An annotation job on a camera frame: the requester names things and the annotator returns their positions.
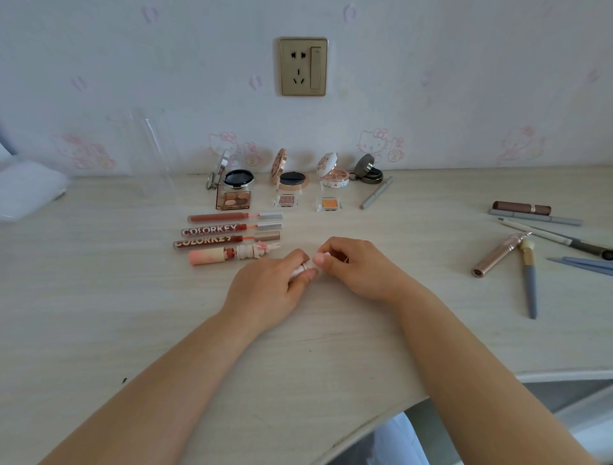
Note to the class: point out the person's left hand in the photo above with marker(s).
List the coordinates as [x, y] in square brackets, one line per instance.
[261, 292]

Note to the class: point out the person's right hand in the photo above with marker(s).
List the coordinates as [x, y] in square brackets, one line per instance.
[366, 270]

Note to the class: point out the person's left thumb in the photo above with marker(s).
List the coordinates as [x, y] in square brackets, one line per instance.
[304, 280]

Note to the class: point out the person's right thumb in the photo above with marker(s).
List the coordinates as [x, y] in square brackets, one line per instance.
[322, 260]

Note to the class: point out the white lipstick tube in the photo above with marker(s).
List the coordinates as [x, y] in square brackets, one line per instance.
[302, 269]

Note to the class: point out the person's right forearm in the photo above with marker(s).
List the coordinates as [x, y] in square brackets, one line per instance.
[479, 383]

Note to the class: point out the person's left forearm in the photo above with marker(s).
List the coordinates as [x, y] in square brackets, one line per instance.
[153, 400]

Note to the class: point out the orange eyeshadow pot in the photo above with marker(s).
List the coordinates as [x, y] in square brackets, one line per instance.
[329, 204]

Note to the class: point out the brown glitter eyeshadow pot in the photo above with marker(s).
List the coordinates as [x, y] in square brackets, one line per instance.
[287, 200]

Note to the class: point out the pink bunny cap lip tube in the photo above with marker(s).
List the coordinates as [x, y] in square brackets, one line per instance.
[230, 253]

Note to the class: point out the white floral compact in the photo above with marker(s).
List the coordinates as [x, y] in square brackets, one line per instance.
[333, 175]

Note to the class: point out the grey eyebrow pencil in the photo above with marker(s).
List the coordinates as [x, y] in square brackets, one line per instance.
[376, 193]

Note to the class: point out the gold cushion compact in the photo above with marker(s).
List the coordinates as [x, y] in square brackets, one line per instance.
[289, 178]

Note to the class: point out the bronze capped lettered lip gloss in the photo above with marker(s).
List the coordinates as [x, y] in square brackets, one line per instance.
[225, 240]

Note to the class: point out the silver capped lettered lip gloss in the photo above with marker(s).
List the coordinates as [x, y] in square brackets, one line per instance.
[230, 229]

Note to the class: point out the plain red lip gloss tube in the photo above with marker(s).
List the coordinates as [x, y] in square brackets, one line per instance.
[230, 217]

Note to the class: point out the dark green compact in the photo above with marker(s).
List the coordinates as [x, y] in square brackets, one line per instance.
[368, 171]

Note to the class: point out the brown eyeshadow palette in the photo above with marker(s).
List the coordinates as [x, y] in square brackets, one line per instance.
[233, 200]

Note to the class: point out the silver cushion compact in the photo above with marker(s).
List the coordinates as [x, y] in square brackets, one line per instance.
[234, 177]

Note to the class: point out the rose gold mascara tube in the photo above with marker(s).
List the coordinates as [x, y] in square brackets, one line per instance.
[498, 254]

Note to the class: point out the person's white trousers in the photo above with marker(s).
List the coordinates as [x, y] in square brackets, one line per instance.
[395, 443]

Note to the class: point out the clear plastic container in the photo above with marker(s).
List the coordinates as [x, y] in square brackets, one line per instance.
[151, 151]

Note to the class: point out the brown lipstick tube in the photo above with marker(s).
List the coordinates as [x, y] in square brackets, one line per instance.
[521, 207]

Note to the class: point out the white cosmetic pencil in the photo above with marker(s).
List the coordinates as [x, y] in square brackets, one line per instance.
[534, 231]

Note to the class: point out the grey eyeliner pen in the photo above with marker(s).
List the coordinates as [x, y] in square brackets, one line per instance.
[534, 217]

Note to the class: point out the black cosmetic pencil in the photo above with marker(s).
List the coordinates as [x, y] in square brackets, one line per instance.
[582, 243]

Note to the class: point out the blue tweezers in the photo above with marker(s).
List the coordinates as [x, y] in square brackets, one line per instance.
[586, 265]

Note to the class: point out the white furniture piece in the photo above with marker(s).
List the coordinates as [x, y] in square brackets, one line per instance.
[570, 412]

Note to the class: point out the white folded cloth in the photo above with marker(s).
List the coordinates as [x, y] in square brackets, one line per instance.
[26, 189]

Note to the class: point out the gold wall socket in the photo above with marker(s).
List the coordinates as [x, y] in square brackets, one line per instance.
[303, 66]

